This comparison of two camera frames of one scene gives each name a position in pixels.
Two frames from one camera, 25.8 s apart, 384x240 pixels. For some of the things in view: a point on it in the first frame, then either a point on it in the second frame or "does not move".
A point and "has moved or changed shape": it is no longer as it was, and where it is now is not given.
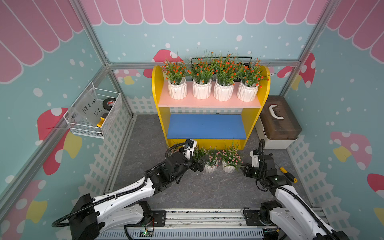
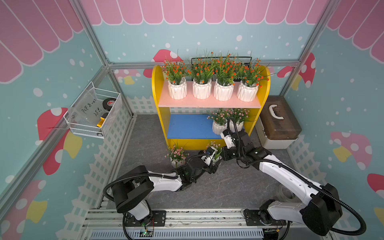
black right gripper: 247,168 to 224,152
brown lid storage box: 277,127 does not move
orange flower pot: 247,90 does not move
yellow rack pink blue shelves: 209,122 does not move
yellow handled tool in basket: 102,119 does not move
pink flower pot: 198,153 to 218,153
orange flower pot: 202,72 does not move
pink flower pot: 214,158 has moved or changed shape
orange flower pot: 226,69 does not move
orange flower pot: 176,72 does not move
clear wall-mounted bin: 90,114 does not move
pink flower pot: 230,158 has moved or changed shape
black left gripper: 195,167 to 212,169
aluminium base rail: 227,224 does not move
